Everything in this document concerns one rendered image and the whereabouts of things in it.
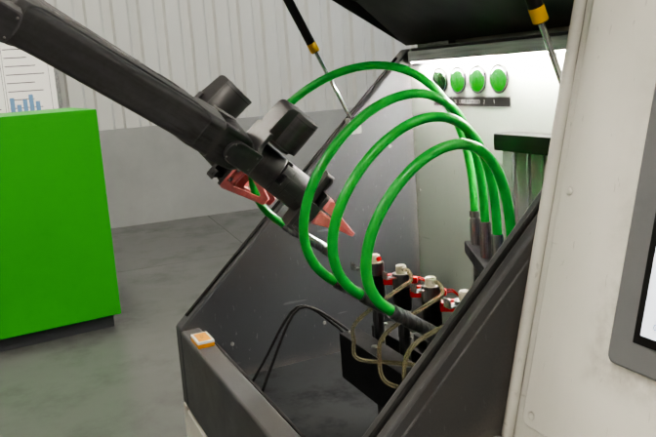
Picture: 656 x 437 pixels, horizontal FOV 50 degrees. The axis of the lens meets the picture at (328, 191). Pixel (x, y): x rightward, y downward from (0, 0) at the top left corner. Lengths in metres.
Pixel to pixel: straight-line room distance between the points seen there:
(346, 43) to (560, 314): 7.39
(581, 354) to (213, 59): 7.02
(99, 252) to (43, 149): 0.67
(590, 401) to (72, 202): 3.73
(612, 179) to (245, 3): 7.09
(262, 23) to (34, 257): 4.29
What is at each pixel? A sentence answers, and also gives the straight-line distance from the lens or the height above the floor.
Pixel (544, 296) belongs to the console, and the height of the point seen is 1.15.
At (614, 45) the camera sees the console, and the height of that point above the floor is 1.42.
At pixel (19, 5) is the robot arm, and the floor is 1.51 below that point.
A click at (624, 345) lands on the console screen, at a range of 0.76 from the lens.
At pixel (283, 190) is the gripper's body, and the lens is 1.06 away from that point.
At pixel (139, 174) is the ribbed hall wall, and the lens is 7.51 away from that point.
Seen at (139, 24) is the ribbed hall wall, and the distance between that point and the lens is 7.54.
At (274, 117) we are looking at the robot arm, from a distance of 1.04.
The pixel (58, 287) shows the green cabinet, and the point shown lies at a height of 0.31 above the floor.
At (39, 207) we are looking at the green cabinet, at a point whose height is 0.79.
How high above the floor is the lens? 1.41
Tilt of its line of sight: 9 degrees down
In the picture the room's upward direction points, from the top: 4 degrees counter-clockwise
